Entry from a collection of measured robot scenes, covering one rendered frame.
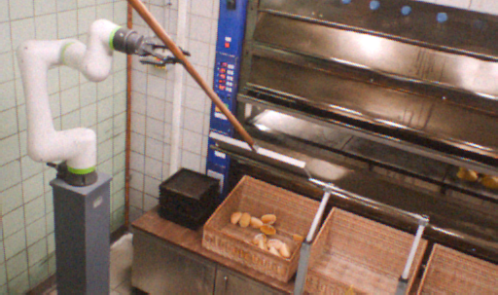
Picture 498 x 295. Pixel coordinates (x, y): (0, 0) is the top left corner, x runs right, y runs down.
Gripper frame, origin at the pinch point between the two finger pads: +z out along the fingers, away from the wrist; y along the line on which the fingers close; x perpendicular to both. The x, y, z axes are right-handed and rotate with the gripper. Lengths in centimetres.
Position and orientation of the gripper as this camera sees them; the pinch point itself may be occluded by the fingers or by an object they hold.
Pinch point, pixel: (179, 55)
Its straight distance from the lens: 196.6
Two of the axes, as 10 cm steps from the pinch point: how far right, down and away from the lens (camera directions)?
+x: -2.8, -3.5, -8.9
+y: -3.9, 8.9, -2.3
